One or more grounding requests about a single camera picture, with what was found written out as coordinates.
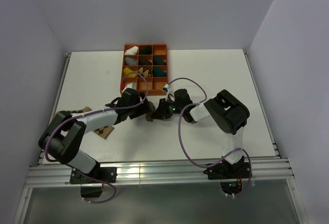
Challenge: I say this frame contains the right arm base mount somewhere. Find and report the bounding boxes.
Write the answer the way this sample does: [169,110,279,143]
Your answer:
[203,162,251,180]

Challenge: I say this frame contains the dark brown rolled sock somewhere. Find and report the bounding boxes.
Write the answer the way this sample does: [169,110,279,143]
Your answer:
[138,55,152,66]

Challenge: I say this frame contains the teal rolled sock lower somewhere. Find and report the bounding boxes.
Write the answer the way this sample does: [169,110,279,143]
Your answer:
[153,67,167,78]

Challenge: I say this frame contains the teal rolled sock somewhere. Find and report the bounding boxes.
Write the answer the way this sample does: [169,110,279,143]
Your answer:
[153,67,167,78]
[153,55,167,65]

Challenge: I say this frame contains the dark green rolled sock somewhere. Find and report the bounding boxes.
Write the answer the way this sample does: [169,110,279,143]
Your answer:
[139,45,153,55]

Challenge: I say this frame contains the orange wooden compartment tray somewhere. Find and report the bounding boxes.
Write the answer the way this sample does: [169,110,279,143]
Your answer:
[120,44,169,96]

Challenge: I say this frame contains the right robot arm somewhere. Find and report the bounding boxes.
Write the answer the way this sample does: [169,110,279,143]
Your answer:
[151,89,250,178]

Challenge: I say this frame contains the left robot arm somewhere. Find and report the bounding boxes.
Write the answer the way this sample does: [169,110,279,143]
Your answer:
[39,88,152,182]

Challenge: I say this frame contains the teal rolled sock upper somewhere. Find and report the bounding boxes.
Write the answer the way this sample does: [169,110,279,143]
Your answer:
[153,55,167,65]

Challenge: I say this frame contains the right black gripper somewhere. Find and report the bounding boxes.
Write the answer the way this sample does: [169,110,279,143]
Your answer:
[152,98,185,119]

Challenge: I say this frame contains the yellow rolled sock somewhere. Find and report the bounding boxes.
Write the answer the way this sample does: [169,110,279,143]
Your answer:
[123,67,137,78]

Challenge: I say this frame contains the argyle rolled sock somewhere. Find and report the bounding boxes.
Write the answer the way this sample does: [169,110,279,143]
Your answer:
[138,66,152,78]

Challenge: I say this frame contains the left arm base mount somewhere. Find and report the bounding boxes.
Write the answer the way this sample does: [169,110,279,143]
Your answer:
[69,167,117,203]

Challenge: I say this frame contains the aluminium table frame rail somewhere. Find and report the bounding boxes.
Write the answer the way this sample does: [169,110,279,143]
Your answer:
[24,158,294,188]

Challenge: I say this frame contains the grey rolled sock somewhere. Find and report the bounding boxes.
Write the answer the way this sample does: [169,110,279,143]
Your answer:
[125,57,138,66]

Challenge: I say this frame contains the white rolled sock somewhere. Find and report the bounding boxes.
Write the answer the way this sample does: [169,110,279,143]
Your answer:
[124,46,139,55]

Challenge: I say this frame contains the tan sock with maroon cuff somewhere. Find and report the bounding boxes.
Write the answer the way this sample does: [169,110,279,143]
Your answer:
[145,101,155,122]

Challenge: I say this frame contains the brown argyle sock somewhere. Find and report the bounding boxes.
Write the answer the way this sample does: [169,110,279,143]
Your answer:
[68,106,114,139]

